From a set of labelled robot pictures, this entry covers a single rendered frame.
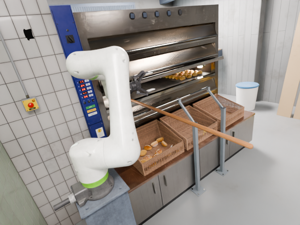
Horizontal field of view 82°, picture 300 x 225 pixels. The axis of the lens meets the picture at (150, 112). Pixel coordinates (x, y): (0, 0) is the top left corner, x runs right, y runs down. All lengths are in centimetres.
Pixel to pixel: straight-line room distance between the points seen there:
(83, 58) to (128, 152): 44
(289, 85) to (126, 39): 329
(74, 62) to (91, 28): 101
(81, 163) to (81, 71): 39
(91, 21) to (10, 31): 62
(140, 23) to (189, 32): 73
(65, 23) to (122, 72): 105
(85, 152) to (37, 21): 125
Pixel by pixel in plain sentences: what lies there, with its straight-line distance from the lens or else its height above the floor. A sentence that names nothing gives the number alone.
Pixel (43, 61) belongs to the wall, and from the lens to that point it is 172.
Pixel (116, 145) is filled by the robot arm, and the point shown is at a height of 144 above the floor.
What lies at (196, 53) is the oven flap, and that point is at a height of 153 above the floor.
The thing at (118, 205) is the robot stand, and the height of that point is 114.
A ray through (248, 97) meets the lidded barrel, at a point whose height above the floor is 32.
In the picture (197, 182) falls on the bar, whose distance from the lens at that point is 231.
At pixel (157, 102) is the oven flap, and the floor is 105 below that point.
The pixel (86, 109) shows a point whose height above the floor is 126.
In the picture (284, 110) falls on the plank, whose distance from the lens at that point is 436.
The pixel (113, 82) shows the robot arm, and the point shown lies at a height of 166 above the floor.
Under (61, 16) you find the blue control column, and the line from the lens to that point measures 174.
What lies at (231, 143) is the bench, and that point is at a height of 31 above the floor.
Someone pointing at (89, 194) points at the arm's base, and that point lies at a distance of 87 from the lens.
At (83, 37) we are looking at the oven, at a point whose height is 190.
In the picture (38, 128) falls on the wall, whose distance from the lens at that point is 182.
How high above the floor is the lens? 180
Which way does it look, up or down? 23 degrees down
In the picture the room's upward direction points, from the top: 9 degrees counter-clockwise
